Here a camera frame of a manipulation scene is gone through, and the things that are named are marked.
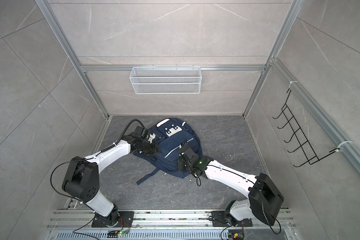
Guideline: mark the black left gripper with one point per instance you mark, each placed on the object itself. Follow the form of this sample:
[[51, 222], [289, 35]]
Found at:
[[154, 149]]

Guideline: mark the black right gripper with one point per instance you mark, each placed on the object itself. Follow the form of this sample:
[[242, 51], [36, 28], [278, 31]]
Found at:
[[180, 165]]

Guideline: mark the navy blue student backpack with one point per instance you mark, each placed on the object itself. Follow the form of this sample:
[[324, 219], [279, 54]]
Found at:
[[171, 135]]

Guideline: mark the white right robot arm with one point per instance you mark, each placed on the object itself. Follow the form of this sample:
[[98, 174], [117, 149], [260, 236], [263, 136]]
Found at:
[[263, 199]]

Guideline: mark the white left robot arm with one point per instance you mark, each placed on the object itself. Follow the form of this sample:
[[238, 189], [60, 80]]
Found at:
[[82, 177]]

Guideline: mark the white wire mesh basket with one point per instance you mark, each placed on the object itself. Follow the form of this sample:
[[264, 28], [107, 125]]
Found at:
[[166, 80]]

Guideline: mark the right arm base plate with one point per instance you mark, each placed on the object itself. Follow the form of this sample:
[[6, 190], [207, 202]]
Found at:
[[234, 219]]

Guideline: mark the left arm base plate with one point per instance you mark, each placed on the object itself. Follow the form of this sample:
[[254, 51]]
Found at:
[[114, 220]]

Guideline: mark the slotted aluminium floor rail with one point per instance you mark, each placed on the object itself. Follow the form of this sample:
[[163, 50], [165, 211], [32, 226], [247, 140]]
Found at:
[[185, 224]]

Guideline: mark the black wire hook rack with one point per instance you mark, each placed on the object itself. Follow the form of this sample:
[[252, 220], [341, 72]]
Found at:
[[298, 134]]

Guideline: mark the aluminium frame rails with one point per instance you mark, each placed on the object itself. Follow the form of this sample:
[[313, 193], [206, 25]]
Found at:
[[350, 151]]

